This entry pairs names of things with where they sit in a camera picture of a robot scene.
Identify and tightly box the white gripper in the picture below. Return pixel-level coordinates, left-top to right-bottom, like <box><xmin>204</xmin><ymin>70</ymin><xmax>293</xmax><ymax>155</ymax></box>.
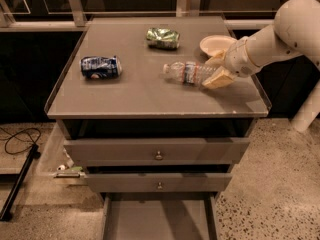
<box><xmin>202</xmin><ymin>37</ymin><xmax>261</xmax><ymax>89</ymax></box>

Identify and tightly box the clear plastic water bottle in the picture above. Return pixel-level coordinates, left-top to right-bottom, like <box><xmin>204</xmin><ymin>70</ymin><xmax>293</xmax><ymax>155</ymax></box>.
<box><xmin>162</xmin><ymin>61</ymin><xmax>216</xmax><ymax>86</ymax></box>

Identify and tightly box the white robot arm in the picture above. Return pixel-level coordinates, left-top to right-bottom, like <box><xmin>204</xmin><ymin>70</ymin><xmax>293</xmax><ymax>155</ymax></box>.
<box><xmin>202</xmin><ymin>0</ymin><xmax>320</xmax><ymax>89</ymax></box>

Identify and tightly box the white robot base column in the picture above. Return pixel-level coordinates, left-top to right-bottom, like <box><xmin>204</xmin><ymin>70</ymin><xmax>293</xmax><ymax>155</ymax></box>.
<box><xmin>291</xmin><ymin>80</ymin><xmax>320</xmax><ymax>132</ymax></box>

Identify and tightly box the grey drawer cabinet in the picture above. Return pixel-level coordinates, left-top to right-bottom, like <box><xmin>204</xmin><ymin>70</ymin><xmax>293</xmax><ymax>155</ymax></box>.
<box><xmin>44</xmin><ymin>15</ymin><xmax>272</xmax><ymax>240</ymax></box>

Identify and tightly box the grey top drawer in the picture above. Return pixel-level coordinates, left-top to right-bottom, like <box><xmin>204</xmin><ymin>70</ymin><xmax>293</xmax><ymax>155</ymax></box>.
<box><xmin>64</xmin><ymin>138</ymin><xmax>249</xmax><ymax>167</ymax></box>

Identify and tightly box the grey drawer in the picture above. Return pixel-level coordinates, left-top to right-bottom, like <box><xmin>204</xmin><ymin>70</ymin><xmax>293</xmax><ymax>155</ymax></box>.
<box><xmin>99</xmin><ymin>192</ymin><xmax>222</xmax><ymax>240</ymax></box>
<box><xmin>64</xmin><ymin>138</ymin><xmax>249</xmax><ymax>167</ymax></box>
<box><xmin>85</xmin><ymin>173</ymin><xmax>232</xmax><ymax>193</ymax></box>

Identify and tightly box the grey middle drawer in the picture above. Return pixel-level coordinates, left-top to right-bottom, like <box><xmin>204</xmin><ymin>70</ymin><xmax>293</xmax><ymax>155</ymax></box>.
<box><xmin>85</xmin><ymin>173</ymin><xmax>232</xmax><ymax>193</ymax></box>

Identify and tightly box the grey bottom drawer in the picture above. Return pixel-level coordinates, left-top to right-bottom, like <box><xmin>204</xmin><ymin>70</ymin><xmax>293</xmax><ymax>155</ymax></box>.
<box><xmin>99</xmin><ymin>192</ymin><xmax>222</xmax><ymax>240</ymax></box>

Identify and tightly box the white paper bowl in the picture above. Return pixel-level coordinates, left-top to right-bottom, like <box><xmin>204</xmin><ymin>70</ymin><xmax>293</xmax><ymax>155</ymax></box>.
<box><xmin>200</xmin><ymin>35</ymin><xmax>236</xmax><ymax>57</ymax></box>

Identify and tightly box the crushed green soda can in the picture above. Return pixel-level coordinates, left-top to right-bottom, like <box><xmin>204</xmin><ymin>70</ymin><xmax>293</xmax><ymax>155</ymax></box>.
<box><xmin>146</xmin><ymin>28</ymin><xmax>180</xmax><ymax>50</ymax></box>

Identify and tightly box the metal window railing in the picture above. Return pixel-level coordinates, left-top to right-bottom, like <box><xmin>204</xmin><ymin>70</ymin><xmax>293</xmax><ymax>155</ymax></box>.
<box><xmin>0</xmin><ymin>0</ymin><xmax>320</xmax><ymax>33</ymax></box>

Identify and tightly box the crushed blue soda can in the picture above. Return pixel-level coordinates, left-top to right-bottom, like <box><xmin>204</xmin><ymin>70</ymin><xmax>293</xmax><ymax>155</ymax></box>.
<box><xmin>80</xmin><ymin>56</ymin><xmax>122</xmax><ymax>79</ymax></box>

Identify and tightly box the clear plastic bin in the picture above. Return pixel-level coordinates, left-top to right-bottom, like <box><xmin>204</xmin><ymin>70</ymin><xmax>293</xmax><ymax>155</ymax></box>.
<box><xmin>36</xmin><ymin>125</ymin><xmax>86</xmax><ymax>186</ymax></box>

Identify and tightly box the black floor cable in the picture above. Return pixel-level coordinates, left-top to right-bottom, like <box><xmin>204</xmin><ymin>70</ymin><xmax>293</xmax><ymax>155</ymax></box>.
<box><xmin>0</xmin><ymin>126</ymin><xmax>42</xmax><ymax>156</ymax></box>

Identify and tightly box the black floor rail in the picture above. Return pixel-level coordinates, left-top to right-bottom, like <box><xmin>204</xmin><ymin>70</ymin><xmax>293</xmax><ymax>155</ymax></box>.
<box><xmin>0</xmin><ymin>144</ymin><xmax>41</xmax><ymax>221</ymax></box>

